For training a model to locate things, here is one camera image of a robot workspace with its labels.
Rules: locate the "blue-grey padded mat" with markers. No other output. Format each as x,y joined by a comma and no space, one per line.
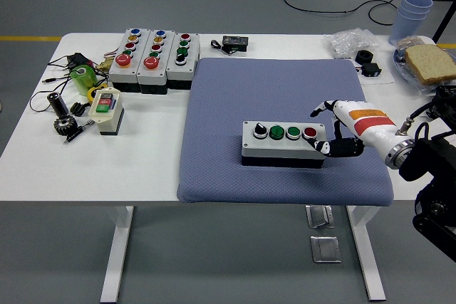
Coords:
221,104

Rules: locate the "black power adapter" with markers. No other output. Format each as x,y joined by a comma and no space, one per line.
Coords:
79,60

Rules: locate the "white table leg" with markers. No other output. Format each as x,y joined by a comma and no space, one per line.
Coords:
119,247
367,254

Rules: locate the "brass fitting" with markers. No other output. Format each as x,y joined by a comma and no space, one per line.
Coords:
104,65

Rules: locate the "grey five-button emergency stop box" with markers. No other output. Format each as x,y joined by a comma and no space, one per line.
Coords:
144,75
115,73

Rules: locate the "small white switch box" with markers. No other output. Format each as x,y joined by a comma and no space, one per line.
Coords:
107,122

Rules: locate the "open metal floor socket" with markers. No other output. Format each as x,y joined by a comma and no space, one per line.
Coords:
318,216

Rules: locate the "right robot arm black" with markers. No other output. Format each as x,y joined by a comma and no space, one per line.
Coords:
434,154

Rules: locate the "yellow tape roll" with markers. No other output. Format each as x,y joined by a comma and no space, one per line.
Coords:
90,94

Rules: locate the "black metal cylinder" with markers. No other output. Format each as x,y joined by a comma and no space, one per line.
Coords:
58,104

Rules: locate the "black servo motor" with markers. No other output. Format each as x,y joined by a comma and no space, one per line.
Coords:
370,69

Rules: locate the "black pen tool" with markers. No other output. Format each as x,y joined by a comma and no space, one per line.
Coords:
76,135

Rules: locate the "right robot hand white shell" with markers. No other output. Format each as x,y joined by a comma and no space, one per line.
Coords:
370,124

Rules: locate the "small black toothed part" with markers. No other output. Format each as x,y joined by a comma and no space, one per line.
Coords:
78,109

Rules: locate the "grey four-button control box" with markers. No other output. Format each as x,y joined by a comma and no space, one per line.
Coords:
281,148

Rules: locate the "clear bag of plastic parts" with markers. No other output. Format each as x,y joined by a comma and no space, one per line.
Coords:
351,41

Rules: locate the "stacked pale blue cups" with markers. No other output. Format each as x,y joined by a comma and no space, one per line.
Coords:
409,15

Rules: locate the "closed metal floor socket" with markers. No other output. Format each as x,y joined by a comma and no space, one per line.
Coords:
325,248

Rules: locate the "bread slice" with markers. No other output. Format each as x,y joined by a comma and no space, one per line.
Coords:
431,63

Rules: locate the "wrapped brown bread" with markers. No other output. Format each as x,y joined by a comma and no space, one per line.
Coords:
413,42

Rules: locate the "black steel gear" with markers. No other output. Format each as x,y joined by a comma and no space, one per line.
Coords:
65,126

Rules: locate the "grey control box black selector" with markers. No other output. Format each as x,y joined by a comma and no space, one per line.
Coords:
174,70

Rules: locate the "white paper sheet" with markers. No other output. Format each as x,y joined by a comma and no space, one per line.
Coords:
386,77

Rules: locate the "black digital meter module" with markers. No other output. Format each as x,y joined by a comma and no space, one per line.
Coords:
235,42

